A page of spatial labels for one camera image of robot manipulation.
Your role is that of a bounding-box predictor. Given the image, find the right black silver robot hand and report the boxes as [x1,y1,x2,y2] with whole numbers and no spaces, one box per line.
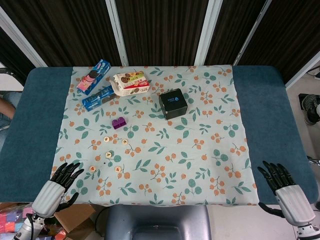
[256,160,317,228]

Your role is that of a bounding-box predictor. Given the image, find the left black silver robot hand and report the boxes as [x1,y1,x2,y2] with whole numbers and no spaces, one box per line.
[31,161,85,219]

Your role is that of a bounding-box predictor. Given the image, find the person bare forearm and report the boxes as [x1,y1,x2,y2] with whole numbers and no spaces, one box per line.
[0,96,17,119]

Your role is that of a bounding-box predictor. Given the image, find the pile of colourful foam cubes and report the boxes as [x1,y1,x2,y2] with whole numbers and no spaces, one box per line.
[0,202,36,240]

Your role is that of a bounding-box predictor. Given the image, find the black white sneaker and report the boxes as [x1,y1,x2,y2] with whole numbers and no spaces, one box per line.
[301,94,320,126]

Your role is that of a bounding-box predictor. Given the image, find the purple toy brick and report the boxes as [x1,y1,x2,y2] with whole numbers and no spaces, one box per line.
[111,116,128,131]

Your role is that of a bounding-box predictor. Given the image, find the person blue jeans leg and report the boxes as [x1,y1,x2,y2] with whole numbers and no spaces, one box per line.
[0,91,24,151]

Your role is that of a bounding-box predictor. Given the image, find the grey robot torso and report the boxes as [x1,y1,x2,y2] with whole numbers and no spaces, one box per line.
[103,204,213,240]

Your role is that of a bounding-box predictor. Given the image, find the blue pink Oreo box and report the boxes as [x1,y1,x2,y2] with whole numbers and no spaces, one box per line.
[76,58,112,96]

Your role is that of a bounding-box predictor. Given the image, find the floral print tablecloth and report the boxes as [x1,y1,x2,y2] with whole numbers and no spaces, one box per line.
[44,64,260,207]

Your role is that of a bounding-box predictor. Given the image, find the white chocolate cookie box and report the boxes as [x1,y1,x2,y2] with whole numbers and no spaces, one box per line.
[109,70,152,97]

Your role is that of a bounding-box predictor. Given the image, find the dark slatted partition panel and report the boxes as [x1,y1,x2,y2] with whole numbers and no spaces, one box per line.
[0,26,35,78]
[204,0,266,66]
[0,0,124,68]
[113,0,210,67]
[236,0,320,82]

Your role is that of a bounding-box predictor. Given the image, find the black cube box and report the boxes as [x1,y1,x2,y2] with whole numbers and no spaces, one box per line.
[158,88,189,121]

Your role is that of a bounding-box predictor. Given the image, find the black cable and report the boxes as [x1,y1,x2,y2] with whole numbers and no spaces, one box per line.
[93,206,110,238]

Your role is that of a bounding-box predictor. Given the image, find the white partition post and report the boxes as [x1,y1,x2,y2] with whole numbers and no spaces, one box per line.
[104,0,130,67]
[0,6,49,68]
[233,0,273,67]
[284,49,320,90]
[193,0,224,66]

